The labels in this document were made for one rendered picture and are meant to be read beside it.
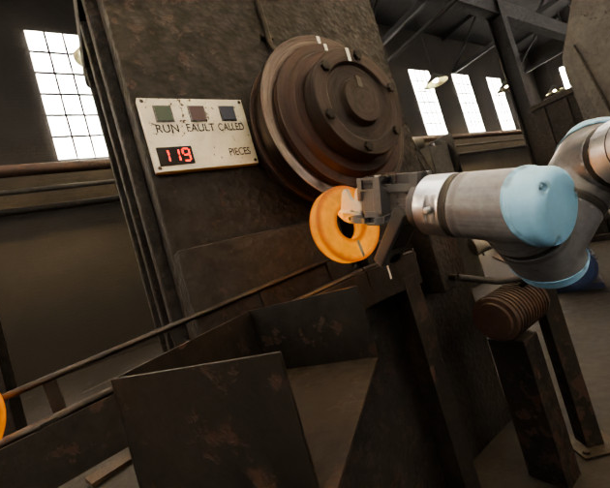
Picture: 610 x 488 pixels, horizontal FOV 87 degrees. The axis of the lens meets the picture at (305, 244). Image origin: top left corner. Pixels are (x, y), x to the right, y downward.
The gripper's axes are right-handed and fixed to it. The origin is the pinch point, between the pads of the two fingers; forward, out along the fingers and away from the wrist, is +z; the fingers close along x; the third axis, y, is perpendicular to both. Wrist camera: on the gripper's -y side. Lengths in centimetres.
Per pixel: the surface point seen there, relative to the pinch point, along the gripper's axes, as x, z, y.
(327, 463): 28.9, -28.9, -18.1
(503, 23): -851, 372, 300
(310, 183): -2.8, 14.5, 6.8
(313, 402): 23.8, -18.9, -20.0
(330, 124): -6.7, 9.4, 19.4
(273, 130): 3.2, 18.3, 20.0
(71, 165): 54, 591, 72
